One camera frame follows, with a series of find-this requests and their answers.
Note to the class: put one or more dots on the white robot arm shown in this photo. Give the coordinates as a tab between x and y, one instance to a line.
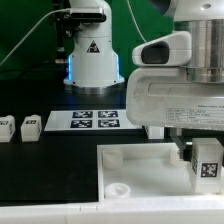
93	65

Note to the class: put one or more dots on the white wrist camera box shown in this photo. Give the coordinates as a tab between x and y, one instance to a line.
172	50

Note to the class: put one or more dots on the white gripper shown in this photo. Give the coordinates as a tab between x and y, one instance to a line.
163	97

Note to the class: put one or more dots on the white square tabletop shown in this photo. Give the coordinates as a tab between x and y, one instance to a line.
144	171

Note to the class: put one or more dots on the white front obstacle wall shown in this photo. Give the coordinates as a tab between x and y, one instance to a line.
202	210

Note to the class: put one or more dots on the white marker sheet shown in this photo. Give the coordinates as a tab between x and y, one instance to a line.
89	120

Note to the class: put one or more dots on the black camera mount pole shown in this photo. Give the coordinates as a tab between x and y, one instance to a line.
65	27

